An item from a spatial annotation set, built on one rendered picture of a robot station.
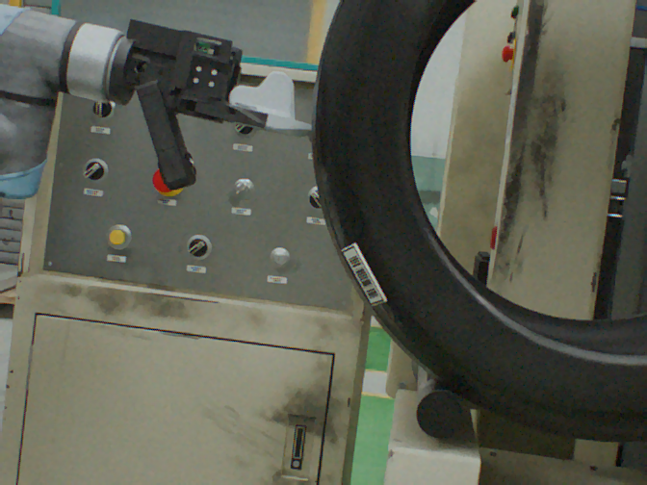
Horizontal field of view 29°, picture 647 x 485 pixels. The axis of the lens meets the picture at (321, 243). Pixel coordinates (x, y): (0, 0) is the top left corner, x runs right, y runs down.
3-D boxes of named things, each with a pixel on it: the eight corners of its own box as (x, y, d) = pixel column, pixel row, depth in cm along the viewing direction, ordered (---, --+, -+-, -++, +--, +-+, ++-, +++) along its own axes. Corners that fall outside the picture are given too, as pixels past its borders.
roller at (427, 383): (428, 389, 152) (411, 355, 152) (461, 372, 152) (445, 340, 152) (428, 446, 117) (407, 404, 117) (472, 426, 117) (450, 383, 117)
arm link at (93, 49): (61, 91, 124) (83, 98, 132) (104, 101, 123) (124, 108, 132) (78, 17, 123) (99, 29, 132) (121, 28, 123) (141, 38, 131)
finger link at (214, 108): (266, 112, 121) (180, 91, 122) (263, 127, 122) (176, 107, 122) (272, 115, 126) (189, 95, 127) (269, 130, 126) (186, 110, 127)
